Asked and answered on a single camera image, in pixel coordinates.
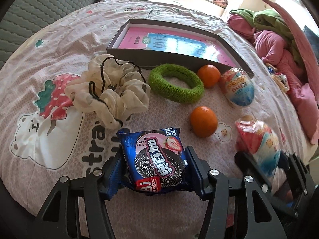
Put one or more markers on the cream fabric scrunchie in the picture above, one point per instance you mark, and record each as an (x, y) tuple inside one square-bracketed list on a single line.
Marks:
[(113, 89)]

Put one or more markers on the blue white surprise egg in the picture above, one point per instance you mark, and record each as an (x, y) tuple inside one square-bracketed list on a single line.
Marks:
[(237, 87)]

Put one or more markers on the grey quilted headboard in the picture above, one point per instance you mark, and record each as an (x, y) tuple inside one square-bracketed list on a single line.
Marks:
[(25, 17)]

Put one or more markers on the blue Oreo cookie packet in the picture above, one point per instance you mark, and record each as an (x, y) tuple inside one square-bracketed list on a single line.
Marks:
[(156, 160)]

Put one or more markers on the wall mounted black television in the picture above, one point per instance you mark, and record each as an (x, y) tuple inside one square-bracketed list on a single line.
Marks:
[(312, 38)]

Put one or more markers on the green crumpled blanket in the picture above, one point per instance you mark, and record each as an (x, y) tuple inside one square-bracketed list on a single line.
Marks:
[(272, 21)]

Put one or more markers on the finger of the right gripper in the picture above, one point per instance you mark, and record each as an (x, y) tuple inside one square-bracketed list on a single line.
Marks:
[(299, 179), (248, 166)]

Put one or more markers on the orange tangerine near box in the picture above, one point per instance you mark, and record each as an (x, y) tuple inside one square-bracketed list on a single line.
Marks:
[(209, 75)]

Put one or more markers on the pink crumpled quilt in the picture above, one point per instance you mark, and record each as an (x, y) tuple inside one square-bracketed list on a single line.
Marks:
[(273, 49)]

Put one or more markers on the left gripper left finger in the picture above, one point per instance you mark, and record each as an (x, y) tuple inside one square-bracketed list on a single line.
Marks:
[(59, 216)]

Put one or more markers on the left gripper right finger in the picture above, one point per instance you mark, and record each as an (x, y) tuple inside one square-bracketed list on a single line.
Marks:
[(237, 208)]

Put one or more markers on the orange tangerine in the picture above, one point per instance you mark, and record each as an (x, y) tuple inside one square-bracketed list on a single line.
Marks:
[(209, 75), (203, 122)]

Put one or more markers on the small bag on windowsill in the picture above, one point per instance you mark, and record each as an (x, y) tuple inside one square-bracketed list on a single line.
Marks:
[(221, 3)]

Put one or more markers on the grey shallow cardboard box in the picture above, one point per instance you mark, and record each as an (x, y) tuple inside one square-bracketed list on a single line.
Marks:
[(149, 59)]

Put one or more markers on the red white egg toy packet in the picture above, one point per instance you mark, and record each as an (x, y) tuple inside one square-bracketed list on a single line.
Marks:
[(258, 140)]

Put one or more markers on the snack wrappers pile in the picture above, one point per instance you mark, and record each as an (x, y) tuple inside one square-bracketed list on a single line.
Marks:
[(279, 78)]

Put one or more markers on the orange tangerine front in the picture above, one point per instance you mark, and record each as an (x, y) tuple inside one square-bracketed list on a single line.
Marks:
[(203, 122)]

